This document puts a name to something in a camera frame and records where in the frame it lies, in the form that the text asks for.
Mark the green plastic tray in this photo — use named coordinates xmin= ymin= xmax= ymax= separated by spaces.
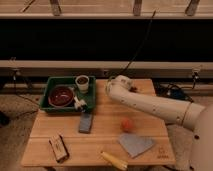
xmin=40 ymin=76 xmax=96 ymax=113

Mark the blue power adapter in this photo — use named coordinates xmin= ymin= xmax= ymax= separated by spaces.
xmin=170 ymin=90 xmax=186 ymax=100

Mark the white paper cup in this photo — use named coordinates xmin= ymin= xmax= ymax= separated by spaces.
xmin=75 ymin=75 xmax=89 ymax=94

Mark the red grape bunch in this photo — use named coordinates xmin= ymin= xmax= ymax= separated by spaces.
xmin=131 ymin=87 xmax=137 ymax=92

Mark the brown wooden box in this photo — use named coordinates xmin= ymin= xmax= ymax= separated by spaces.
xmin=49 ymin=134 xmax=69 ymax=163

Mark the grey blue cloth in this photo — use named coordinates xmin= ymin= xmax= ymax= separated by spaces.
xmin=118 ymin=133 xmax=155 ymax=158

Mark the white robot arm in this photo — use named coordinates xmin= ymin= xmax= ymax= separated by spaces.
xmin=106 ymin=75 xmax=213 ymax=171

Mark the black floor cable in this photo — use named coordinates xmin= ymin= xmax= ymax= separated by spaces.
xmin=154 ymin=82 xmax=196 ymax=103

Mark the blue sponge block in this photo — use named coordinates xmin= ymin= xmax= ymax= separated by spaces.
xmin=78 ymin=113 xmax=93 ymax=134

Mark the white toy faucet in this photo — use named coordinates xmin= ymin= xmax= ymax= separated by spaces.
xmin=71 ymin=87 xmax=87 ymax=112

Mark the black power cable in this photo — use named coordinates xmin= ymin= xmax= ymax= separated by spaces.
xmin=118 ymin=9 xmax=157 ymax=76

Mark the orange peach fruit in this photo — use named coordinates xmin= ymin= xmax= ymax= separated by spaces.
xmin=120 ymin=118 xmax=134 ymax=132

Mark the dark red bowl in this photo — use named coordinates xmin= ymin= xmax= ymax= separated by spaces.
xmin=48 ymin=86 xmax=74 ymax=107

